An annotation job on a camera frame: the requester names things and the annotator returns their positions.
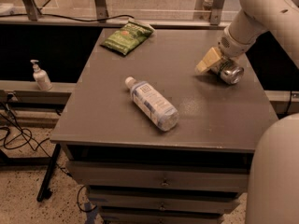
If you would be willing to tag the green chip bag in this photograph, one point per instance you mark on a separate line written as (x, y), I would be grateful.
(129, 37)

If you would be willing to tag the middle grey drawer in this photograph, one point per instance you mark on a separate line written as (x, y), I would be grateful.
(161, 202)

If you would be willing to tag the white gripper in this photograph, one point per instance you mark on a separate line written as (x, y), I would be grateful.
(231, 47)

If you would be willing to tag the top grey drawer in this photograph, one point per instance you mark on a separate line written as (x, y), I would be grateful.
(153, 177)

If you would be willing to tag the metal railing post left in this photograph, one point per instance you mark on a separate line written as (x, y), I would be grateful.
(32, 10)

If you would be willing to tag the black metal leg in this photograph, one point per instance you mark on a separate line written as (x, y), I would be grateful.
(44, 189)

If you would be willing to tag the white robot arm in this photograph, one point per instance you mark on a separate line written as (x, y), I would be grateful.
(273, 189)

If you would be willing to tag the grey drawer cabinet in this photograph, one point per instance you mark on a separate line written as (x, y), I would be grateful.
(155, 143)

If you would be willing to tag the bottom grey drawer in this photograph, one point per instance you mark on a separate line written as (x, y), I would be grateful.
(138, 218)

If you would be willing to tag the metal railing post right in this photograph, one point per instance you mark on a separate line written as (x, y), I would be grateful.
(216, 10)

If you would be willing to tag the white pump dispenser bottle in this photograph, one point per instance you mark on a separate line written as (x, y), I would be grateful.
(41, 77)

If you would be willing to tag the clear plastic water bottle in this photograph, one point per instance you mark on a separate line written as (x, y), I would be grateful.
(158, 109)

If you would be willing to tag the green silver 7up can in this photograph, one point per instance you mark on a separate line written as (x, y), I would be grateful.
(229, 71)

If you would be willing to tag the metal railing post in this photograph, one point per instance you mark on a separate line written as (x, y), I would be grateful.
(216, 10)
(101, 9)
(32, 10)

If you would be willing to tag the grey drawer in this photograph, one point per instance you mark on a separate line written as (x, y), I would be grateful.
(153, 177)
(161, 202)
(138, 218)

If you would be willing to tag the metal railing post middle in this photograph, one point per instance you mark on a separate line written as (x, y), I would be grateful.
(101, 9)

